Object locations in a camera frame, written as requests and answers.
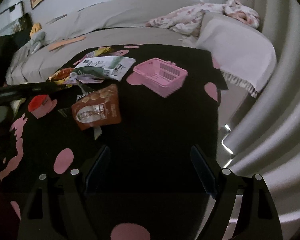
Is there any grey covered sofa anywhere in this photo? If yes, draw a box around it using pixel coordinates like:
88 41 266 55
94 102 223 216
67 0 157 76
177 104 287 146
6 0 195 85

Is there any black pink patterned tablecloth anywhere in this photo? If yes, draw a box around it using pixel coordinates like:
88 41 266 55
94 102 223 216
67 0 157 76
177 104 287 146
0 45 226 239

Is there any grey curtain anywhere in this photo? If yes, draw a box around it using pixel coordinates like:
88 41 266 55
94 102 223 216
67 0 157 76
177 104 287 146
225 0 300 239

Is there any yellow plush toy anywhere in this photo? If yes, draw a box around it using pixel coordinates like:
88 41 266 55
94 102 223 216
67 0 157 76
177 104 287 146
30 23 42 38

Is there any pink floral blanket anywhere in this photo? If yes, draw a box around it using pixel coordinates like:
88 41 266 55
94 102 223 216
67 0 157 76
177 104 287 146
146 0 260 36

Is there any white fringed throw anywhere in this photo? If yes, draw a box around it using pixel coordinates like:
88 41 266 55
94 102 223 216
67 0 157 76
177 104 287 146
195 12 277 98

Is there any white green snack bag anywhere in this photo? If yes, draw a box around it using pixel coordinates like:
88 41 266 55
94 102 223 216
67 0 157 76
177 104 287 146
73 56 136 81

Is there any orange flat strip on sofa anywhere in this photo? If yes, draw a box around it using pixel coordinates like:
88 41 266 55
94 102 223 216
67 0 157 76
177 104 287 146
48 36 85 51

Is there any glass fish tank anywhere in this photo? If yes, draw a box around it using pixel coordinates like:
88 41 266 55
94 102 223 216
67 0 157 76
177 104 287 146
0 1 32 36

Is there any grey plush toy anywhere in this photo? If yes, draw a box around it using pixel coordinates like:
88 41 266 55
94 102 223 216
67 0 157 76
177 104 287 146
27 31 45 55

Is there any red orange chip bag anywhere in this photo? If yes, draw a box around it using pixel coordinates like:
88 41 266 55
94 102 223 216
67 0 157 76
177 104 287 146
49 68 74 82

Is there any pale purple wrapper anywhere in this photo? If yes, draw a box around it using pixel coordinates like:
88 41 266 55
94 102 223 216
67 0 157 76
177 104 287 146
64 72 104 85

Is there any red paper piece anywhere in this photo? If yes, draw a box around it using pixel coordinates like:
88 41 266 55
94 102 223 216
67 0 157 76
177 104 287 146
28 95 49 112

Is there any pink plastic basket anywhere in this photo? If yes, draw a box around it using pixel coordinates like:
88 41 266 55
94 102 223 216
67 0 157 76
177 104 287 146
133 58 188 98

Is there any purple yellow snack wrapper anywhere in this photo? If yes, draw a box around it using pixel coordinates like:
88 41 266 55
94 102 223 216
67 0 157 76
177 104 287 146
85 47 114 58

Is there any brown chip bag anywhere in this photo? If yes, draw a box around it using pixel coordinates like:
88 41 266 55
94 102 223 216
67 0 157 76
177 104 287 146
71 84 121 130

